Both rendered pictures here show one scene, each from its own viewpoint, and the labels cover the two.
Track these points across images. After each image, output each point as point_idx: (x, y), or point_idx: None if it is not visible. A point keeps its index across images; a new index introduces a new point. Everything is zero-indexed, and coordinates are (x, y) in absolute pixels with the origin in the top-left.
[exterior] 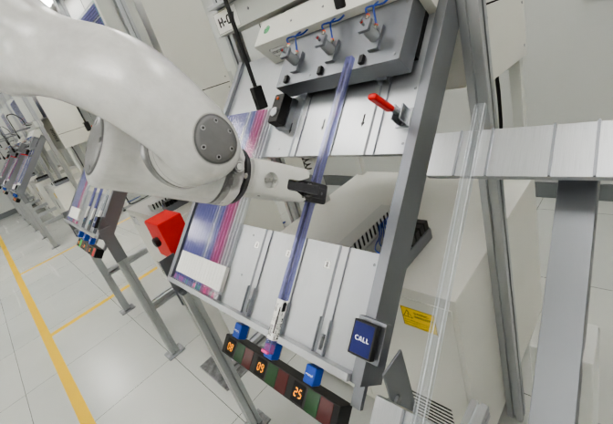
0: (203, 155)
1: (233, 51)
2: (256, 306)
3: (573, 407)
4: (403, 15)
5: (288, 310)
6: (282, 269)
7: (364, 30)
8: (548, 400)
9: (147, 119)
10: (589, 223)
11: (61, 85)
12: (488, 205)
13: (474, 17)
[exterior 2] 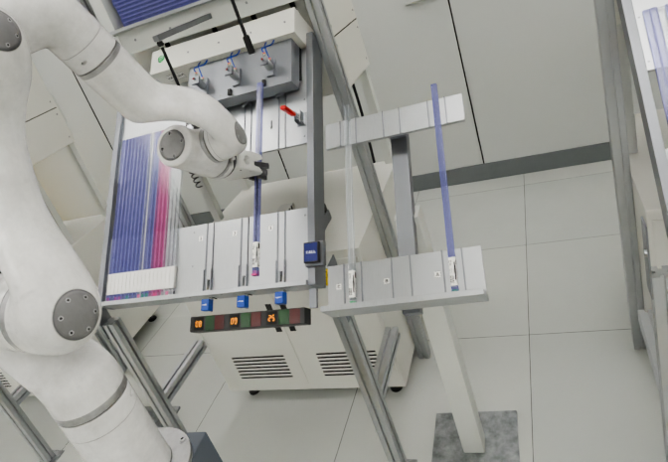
0: (239, 140)
1: None
2: (217, 281)
3: (413, 234)
4: (286, 52)
5: (248, 270)
6: (233, 245)
7: (264, 64)
8: (404, 237)
9: (220, 125)
10: (406, 157)
11: (187, 114)
12: (366, 178)
13: (330, 50)
